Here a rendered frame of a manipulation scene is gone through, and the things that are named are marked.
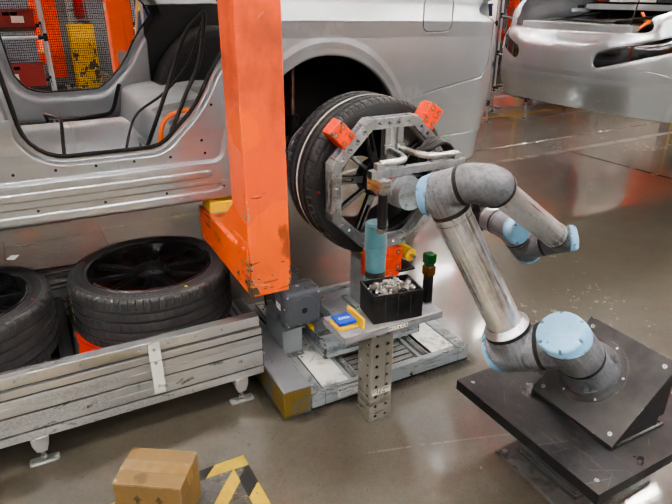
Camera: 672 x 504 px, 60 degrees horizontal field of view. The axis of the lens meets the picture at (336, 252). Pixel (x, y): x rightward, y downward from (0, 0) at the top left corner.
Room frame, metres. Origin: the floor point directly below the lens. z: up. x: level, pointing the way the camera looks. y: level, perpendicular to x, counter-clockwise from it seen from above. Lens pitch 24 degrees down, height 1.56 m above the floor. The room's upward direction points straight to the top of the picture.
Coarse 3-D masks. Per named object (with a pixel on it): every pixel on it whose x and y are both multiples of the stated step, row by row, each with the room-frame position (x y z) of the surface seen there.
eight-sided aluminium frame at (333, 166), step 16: (368, 128) 2.21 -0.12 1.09; (384, 128) 2.24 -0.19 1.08; (416, 128) 2.32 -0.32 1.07; (352, 144) 2.18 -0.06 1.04; (336, 160) 2.14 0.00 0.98; (432, 160) 2.41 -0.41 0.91; (336, 176) 2.16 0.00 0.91; (336, 192) 2.15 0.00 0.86; (336, 208) 2.15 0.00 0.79; (336, 224) 2.14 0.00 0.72; (416, 224) 2.32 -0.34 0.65; (400, 240) 2.29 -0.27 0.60
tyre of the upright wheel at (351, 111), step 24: (336, 96) 2.48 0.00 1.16; (360, 96) 2.40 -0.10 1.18; (384, 96) 2.39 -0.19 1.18; (312, 120) 2.38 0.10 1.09; (312, 144) 2.26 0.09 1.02; (288, 168) 2.37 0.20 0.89; (312, 168) 2.20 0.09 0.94; (312, 192) 2.19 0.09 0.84; (312, 216) 2.21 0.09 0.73; (336, 240) 2.24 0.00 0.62
